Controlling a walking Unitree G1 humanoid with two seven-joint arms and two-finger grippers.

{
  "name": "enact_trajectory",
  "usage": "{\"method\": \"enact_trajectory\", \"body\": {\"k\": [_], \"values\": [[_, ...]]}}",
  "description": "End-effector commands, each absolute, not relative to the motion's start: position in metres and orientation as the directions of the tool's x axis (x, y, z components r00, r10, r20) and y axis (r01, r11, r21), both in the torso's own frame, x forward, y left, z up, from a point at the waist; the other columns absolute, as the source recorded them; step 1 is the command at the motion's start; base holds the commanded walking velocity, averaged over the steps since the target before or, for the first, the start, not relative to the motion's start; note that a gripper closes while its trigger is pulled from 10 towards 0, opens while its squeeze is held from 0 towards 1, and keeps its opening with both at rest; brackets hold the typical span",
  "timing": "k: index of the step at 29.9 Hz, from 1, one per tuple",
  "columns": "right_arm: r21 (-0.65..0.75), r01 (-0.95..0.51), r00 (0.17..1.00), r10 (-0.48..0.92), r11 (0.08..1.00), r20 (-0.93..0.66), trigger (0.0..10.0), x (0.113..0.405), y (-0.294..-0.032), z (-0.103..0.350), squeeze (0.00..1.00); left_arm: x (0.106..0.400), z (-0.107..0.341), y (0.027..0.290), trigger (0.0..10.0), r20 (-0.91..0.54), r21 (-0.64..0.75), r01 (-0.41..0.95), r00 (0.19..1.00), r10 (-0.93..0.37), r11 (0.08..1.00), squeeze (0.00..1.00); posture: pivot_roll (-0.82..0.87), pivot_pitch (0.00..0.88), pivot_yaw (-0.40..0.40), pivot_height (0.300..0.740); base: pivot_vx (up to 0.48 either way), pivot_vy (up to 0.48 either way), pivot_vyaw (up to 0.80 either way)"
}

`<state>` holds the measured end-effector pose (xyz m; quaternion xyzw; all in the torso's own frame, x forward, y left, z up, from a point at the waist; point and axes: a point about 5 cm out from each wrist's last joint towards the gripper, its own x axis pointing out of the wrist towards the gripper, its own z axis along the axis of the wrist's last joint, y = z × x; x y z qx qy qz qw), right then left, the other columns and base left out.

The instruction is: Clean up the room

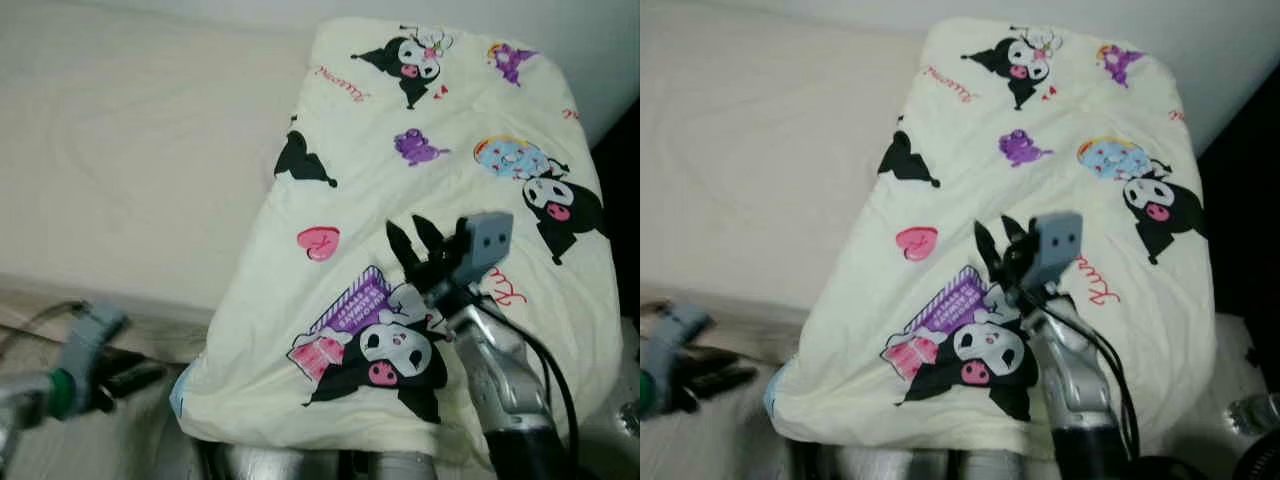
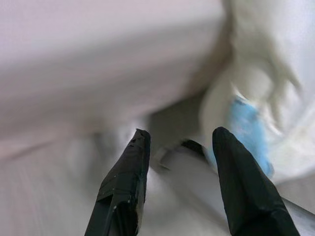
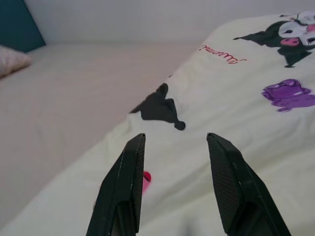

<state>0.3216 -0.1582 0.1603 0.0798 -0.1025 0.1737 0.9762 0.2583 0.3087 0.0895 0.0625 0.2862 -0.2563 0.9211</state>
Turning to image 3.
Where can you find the bed with cream sheet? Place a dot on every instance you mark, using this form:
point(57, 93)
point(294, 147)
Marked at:
point(73, 98)

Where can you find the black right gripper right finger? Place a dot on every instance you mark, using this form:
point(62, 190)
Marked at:
point(238, 191)

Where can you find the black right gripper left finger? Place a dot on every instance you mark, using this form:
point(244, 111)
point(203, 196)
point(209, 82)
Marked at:
point(118, 191)

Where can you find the cream cartoon print quilt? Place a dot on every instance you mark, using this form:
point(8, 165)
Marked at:
point(221, 110)

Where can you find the blue fabric headboard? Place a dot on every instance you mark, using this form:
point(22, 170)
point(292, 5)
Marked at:
point(17, 24)

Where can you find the pink pillow with orange spots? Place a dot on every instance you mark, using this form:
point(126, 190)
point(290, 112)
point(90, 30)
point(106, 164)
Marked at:
point(12, 61)

